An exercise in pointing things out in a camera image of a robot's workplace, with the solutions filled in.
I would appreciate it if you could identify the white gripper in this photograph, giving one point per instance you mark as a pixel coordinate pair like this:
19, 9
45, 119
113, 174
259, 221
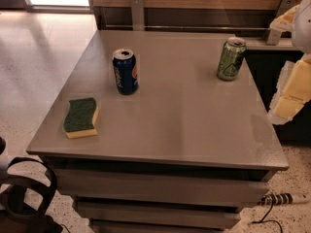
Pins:
303, 26

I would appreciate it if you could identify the green soda can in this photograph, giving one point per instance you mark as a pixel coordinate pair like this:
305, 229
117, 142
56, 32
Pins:
231, 58

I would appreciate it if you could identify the blue Pepsi can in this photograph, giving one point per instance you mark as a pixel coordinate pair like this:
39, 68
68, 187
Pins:
125, 69

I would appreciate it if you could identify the green and yellow sponge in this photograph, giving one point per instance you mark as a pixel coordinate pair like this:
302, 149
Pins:
80, 119

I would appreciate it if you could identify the white power strip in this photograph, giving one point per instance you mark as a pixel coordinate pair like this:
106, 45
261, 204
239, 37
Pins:
284, 199

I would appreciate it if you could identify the grey drawer cabinet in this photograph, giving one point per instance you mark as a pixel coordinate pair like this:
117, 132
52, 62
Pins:
185, 153

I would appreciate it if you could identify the right metal wall bracket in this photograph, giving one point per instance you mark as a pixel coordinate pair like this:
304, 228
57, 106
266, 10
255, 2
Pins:
283, 22

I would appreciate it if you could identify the metal wall bracket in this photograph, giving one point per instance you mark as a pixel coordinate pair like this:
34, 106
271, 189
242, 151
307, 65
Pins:
137, 14
283, 22

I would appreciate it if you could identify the wooden wall counter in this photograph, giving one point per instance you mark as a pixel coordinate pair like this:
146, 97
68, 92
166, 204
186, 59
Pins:
246, 18

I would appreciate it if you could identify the left metal wall bracket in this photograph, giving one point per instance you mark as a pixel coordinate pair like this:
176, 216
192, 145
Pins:
137, 14

